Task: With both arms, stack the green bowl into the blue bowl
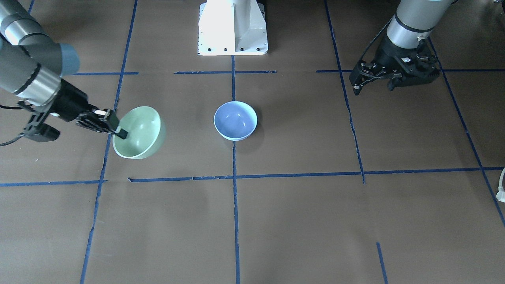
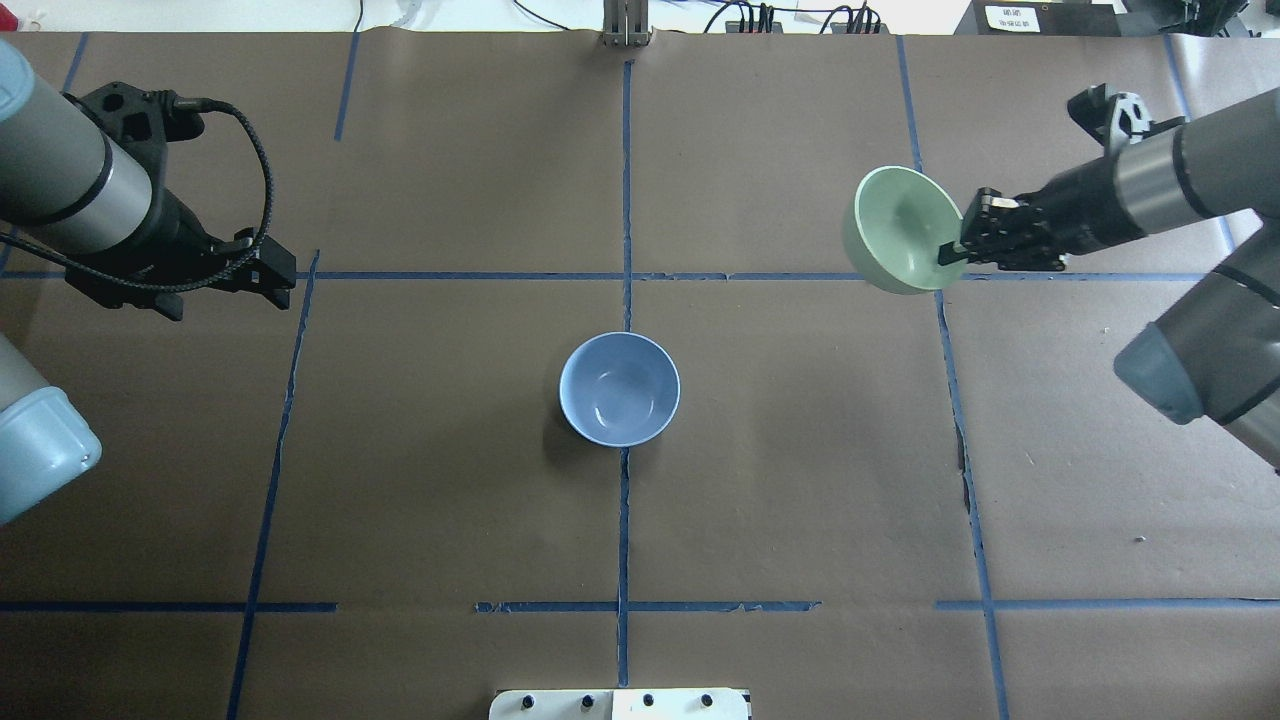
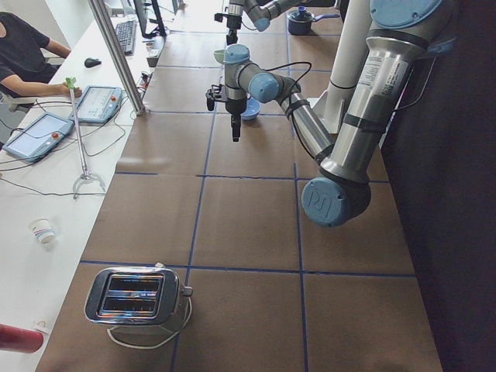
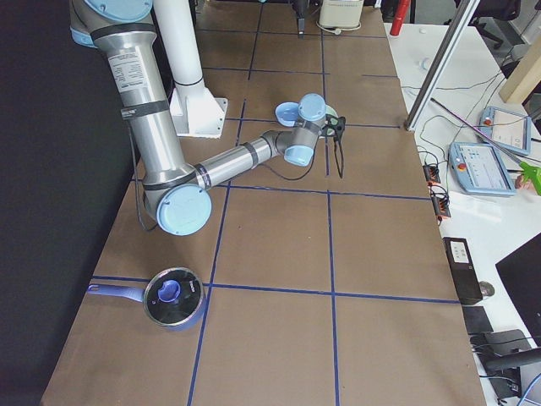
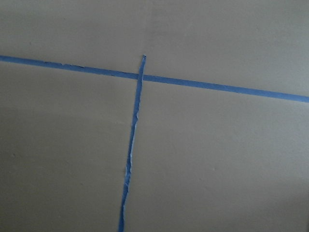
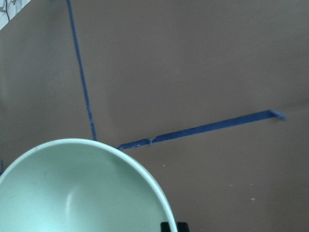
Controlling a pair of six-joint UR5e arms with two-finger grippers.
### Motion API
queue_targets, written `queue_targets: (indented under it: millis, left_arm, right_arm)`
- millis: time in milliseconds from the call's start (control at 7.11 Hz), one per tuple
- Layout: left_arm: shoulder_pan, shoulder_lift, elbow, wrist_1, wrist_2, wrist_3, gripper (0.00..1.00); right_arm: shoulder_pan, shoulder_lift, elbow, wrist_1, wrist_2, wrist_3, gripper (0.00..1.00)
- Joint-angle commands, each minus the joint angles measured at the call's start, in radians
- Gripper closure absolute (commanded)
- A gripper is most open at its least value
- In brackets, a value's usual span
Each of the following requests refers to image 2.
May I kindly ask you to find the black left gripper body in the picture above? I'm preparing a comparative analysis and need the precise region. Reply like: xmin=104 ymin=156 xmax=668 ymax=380
xmin=65 ymin=190 xmax=244 ymax=322

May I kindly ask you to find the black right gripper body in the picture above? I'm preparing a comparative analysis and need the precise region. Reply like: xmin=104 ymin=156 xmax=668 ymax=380
xmin=960 ymin=160 xmax=1146 ymax=272

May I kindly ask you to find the green bowl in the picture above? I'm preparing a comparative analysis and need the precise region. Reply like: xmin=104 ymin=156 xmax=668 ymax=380
xmin=842 ymin=165 xmax=966 ymax=295

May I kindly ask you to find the blue bowl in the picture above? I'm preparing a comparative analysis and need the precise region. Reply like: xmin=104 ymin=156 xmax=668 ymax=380
xmin=558 ymin=332 xmax=684 ymax=448

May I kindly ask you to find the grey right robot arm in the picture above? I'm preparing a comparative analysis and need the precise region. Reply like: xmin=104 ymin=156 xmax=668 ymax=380
xmin=925 ymin=85 xmax=1279 ymax=468

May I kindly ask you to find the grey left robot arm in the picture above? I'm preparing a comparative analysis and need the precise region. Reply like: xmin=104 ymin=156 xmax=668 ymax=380
xmin=1 ymin=44 xmax=297 ymax=322

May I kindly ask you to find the black box with label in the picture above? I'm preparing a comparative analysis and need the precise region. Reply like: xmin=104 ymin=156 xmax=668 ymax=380
xmin=952 ymin=1 xmax=1121 ymax=37

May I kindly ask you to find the black power strip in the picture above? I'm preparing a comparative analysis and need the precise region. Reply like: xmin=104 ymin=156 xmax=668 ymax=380
xmin=703 ymin=1 xmax=891 ymax=36

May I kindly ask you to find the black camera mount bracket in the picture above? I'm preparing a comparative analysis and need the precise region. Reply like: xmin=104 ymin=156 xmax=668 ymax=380
xmin=61 ymin=82 xmax=206 ymax=188
xmin=1065 ymin=85 xmax=1188 ymax=158

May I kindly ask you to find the black camera mount bracket left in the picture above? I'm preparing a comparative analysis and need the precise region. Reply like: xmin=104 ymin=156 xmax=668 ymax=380
xmin=61 ymin=82 xmax=206 ymax=188

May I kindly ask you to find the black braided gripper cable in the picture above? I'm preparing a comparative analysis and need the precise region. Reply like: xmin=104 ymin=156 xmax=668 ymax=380
xmin=0 ymin=97 xmax=275 ymax=293

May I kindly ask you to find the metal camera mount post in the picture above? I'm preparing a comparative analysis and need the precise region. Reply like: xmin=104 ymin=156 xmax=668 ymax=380
xmin=600 ymin=0 xmax=653 ymax=47

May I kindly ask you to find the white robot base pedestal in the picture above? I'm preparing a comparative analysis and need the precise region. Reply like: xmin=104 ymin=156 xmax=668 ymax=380
xmin=488 ymin=687 xmax=753 ymax=719

